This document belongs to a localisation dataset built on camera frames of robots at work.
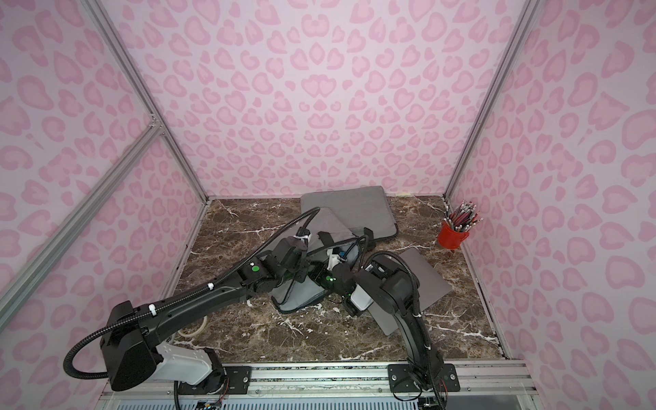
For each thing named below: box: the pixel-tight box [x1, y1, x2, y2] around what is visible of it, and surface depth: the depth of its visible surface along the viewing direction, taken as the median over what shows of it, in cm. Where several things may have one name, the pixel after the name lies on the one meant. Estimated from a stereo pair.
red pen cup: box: [437, 220, 470, 250], surface depth 101 cm
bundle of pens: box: [443, 199, 484, 233], surface depth 94 cm
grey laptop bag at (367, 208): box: [299, 186, 398, 242], surface depth 117 cm
